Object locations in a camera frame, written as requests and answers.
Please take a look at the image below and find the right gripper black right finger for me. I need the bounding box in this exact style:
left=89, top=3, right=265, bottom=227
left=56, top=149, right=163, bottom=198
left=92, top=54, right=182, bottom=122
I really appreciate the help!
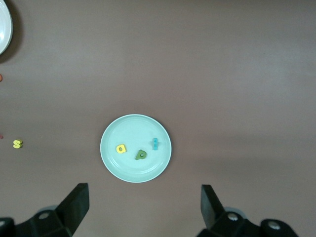
left=195, top=184, right=300, bottom=237

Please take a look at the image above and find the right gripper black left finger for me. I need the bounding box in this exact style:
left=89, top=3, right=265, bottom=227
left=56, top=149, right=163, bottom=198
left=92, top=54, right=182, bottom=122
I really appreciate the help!
left=0, top=182, right=90, bottom=237

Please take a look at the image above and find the green letter p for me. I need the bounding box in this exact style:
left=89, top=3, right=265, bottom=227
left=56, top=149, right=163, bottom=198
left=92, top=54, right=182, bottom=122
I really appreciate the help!
left=134, top=149, right=148, bottom=161

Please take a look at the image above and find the green plate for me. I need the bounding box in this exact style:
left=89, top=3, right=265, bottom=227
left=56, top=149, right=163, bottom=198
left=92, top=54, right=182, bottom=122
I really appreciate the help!
left=100, top=114, right=172, bottom=184

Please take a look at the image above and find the beige plate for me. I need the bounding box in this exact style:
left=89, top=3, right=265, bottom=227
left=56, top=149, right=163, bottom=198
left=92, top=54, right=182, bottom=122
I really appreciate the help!
left=0, top=0, right=13, bottom=56

